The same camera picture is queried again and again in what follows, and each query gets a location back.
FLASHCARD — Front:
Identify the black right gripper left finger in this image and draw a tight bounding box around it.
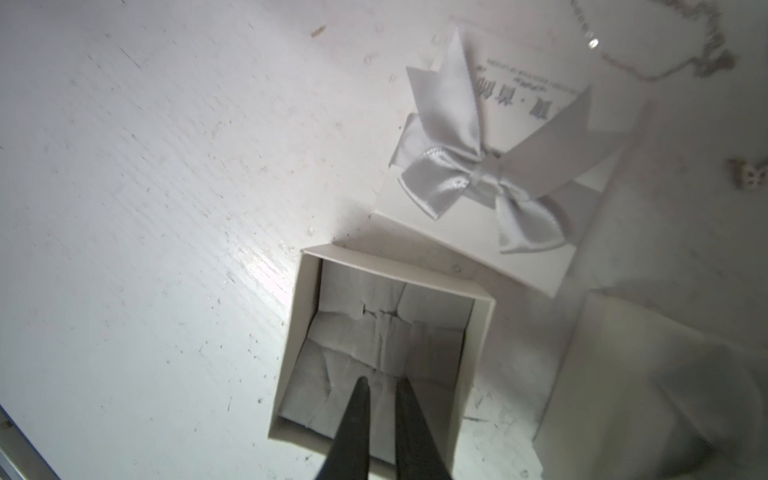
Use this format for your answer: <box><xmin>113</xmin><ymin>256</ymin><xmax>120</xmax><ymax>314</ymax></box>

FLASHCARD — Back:
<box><xmin>316</xmin><ymin>376</ymin><xmax>371</xmax><ymax>480</ymax></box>

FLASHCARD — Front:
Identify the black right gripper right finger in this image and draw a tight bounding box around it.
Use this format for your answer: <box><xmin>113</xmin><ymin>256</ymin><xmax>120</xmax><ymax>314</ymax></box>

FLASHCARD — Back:
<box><xmin>395</xmin><ymin>378</ymin><xmax>451</xmax><ymax>480</ymax></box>

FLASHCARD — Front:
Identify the white gift box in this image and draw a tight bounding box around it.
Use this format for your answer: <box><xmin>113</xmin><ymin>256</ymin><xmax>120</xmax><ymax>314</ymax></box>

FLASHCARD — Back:
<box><xmin>269</xmin><ymin>244</ymin><xmax>496</xmax><ymax>479</ymax></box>
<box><xmin>534</xmin><ymin>293</ymin><xmax>767</xmax><ymax>479</ymax></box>

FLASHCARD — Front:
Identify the silver chain necklace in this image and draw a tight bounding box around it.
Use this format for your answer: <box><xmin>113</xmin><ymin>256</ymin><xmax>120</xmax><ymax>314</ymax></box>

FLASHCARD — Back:
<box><xmin>569</xmin><ymin>0</ymin><xmax>738</xmax><ymax>83</ymax></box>
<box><xmin>728</xmin><ymin>157</ymin><xmax>768</xmax><ymax>192</ymax></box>

